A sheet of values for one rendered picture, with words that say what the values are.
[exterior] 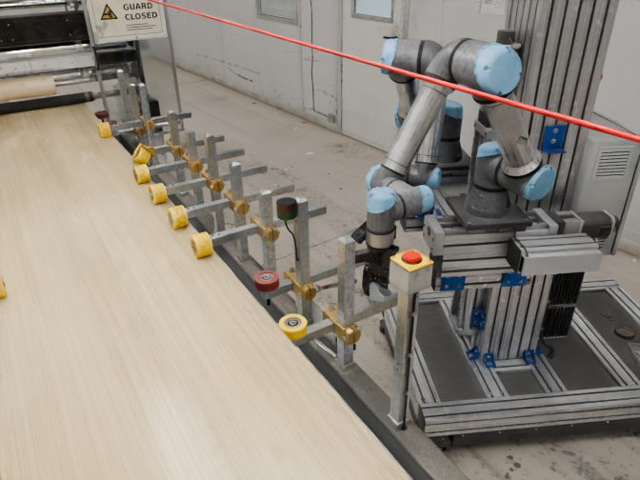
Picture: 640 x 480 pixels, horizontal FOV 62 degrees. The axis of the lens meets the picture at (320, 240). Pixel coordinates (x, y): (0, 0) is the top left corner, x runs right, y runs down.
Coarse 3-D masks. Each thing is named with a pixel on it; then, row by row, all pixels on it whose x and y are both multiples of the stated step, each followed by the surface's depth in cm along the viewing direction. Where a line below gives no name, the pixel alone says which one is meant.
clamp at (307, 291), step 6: (288, 270) 181; (288, 276) 179; (294, 276) 178; (294, 282) 176; (294, 288) 177; (300, 288) 173; (306, 288) 173; (312, 288) 173; (300, 294) 173; (306, 294) 173; (312, 294) 174; (306, 300) 174
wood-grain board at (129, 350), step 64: (0, 128) 314; (64, 128) 312; (0, 192) 233; (64, 192) 232; (128, 192) 232; (0, 256) 186; (64, 256) 186; (128, 256) 185; (192, 256) 184; (0, 320) 155; (64, 320) 154; (128, 320) 154; (192, 320) 154; (256, 320) 153; (0, 384) 133; (64, 384) 132; (128, 384) 132; (192, 384) 132; (256, 384) 131; (320, 384) 131; (0, 448) 116; (64, 448) 116; (128, 448) 115; (192, 448) 115; (256, 448) 115; (320, 448) 115
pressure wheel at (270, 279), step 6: (264, 270) 175; (270, 270) 175; (258, 276) 172; (264, 276) 172; (270, 276) 172; (276, 276) 172; (258, 282) 169; (264, 282) 169; (270, 282) 169; (276, 282) 170; (258, 288) 170; (264, 288) 169; (270, 288) 170; (276, 288) 171
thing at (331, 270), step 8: (336, 264) 186; (360, 264) 190; (312, 272) 182; (320, 272) 182; (328, 272) 184; (336, 272) 186; (288, 280) 178; (312, 280) 181; (280, 288) 175; (288, 288) 177; (264, 296) 173; (272, 296) 175
